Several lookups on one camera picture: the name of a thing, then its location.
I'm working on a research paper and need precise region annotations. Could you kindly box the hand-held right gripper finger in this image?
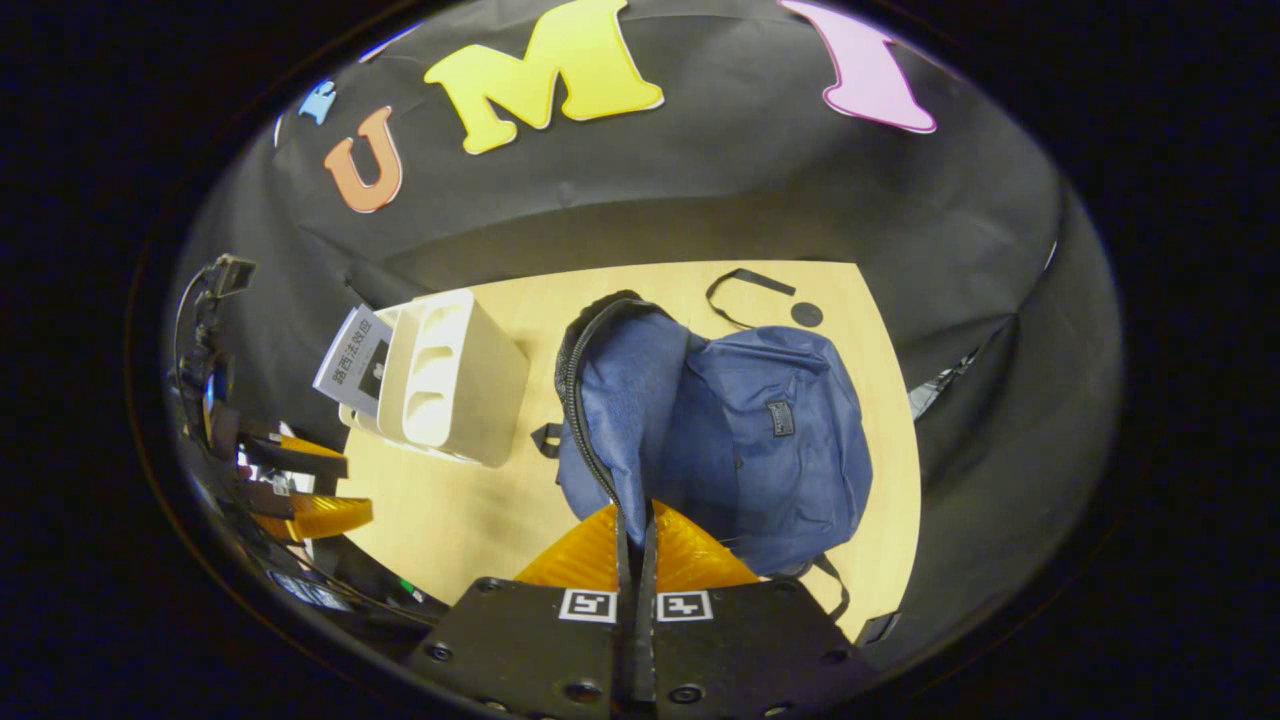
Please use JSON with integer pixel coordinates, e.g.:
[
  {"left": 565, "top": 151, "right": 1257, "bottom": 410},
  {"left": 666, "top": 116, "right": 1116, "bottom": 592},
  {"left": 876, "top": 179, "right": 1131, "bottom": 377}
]
[
  {"left": 640, "top": 500, "right": 881, "bottom": 720},
  {"left": 405, "top": 503, "right": 641, "bottom": 720}
]

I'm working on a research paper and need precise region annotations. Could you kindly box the white book with black panel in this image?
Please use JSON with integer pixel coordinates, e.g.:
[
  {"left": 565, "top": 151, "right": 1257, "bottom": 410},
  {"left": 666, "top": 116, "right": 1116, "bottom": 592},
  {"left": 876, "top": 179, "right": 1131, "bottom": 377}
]
[{"left": 312, "top": 305, "right": 394, "bottom": 418}]

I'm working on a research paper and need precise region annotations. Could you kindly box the blue schoolbag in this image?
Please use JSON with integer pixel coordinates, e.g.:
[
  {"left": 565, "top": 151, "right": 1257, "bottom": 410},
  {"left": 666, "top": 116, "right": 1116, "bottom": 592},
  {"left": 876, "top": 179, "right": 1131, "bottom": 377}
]
[{"left": 530, "top": 290, "right": 874, "bottom": 623}]

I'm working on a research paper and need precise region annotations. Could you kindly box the white bookshelf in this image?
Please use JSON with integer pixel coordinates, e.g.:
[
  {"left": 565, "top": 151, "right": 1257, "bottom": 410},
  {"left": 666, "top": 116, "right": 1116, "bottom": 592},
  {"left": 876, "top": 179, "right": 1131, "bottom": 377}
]
[{"left": 340, "top": 290, "right": 531, "bottom": 469}]

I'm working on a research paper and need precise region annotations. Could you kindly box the black strap loop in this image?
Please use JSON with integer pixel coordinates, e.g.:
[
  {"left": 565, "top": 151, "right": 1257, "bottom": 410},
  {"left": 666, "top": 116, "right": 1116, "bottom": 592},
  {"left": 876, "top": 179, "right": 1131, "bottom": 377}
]
[{"left": 705, "top": 268, "right": 798, "bottom": 331}]

